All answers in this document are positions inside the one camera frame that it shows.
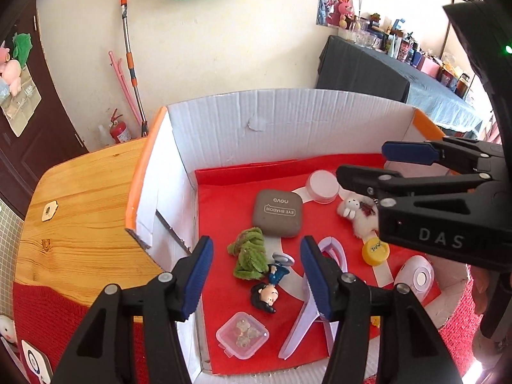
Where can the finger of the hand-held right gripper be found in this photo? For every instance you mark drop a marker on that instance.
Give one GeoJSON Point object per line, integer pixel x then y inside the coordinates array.
{"type": "Point", "coordinates": [408, 152]}
{"type": "Point", "coordinates": [360, 180]}

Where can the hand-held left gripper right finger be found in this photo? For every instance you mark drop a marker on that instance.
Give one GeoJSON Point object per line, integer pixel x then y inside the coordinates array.
{"type": "Point", "coordinates": [316, 276]}

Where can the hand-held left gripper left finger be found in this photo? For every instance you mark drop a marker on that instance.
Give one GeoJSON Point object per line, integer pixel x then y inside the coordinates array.
{"type": "Point", "coordinates": [198, 276]}

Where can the white fluffy bunny hair clip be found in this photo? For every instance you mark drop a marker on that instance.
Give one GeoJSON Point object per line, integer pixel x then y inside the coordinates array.
{"type": "Point", "coordinates": [352, 208]}

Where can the round jar with pink lid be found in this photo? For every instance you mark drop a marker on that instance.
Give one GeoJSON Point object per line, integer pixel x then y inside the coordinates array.
{"type": "Point", "coordinates": [320, 184]}

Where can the pink rounded device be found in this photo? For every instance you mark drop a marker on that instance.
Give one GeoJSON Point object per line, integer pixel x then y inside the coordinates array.
{"type": "Point", "coordinates": [416, 276]}

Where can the green plush toy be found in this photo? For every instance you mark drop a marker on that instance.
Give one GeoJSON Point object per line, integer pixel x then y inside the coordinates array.
{"type": "Point", "coordinates": [250, 256]}
{"type": "Point", "coordinates": [22, 48]}

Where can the lavender plastic clamp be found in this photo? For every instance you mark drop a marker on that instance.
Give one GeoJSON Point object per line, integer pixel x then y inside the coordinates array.
{"type": "Point", "coordinates": [302, 330]}

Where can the yellow round container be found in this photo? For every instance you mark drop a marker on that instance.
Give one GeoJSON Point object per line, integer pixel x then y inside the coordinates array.
{"type": "Point", "coordinates": [376, 252]}

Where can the grey eyeshadow case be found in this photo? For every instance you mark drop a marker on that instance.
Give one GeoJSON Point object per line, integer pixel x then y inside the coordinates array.
{"type": "Point", "coordinates": [276, 216]}

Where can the small clear plastic box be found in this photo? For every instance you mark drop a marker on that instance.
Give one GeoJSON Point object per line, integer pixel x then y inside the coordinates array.
{"type": "Point", "coordinates": [242, 334]}

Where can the small yellow duck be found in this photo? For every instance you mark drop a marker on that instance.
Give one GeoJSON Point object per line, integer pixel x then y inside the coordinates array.
{"type": "Point", "coordinates": [375, 320]}

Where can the orange cardboard box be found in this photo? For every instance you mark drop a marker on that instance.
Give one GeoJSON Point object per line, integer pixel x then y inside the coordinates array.
{"type": "Point", "coordinates": [224, 128]}

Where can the person's right hand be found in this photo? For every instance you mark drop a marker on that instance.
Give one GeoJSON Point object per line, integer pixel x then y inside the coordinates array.
{"type": "Point", "coordinates": [480, 288]}

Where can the side table with blue cloth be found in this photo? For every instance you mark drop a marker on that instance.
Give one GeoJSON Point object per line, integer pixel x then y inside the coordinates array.
{"type": "Point", "coordinates": [380, 72]}

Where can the row of bottles and ornaments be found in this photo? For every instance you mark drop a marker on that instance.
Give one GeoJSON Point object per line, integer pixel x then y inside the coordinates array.
{"type": "Point", "coordinates": [412, 52]}

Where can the red knitted mat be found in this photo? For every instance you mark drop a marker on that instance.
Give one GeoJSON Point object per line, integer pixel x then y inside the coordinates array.
{"type": "Point", "coordinates": [60, 316]}

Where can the pink rabbit plush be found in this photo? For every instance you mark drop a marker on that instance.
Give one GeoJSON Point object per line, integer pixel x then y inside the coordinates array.
{"type": "Point", "coordinates": [344, 8]}

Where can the small wooden tag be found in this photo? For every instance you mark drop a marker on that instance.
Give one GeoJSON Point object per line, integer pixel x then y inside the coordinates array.
{"type": "Point", "coordinates": [48, 211]}

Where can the red fire extinguisher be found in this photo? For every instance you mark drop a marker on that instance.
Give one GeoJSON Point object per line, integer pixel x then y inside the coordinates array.
{"type": "Point", "coordinates": [120, 132]}

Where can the white square charger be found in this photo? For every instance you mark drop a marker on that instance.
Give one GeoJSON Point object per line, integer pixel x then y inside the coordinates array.
{"type": "Point", "coordinates": [36, 362]}

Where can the pink plastic pole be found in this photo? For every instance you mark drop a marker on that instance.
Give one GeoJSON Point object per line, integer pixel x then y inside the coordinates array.
{"type": "Point", "coordinates": [120, 80]}

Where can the dark brown door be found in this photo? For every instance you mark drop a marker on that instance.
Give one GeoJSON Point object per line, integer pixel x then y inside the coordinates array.
{"type": "Point", "coordinates": [40, 136]}

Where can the peach plush doll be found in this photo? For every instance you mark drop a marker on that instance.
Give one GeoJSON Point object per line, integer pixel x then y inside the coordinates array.
{"type": "Point", "coordinates": [11, 76]}

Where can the pink pig plush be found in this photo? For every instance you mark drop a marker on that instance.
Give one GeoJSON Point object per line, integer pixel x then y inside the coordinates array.
{"type": "Point", "coordinates": [4, 52]}

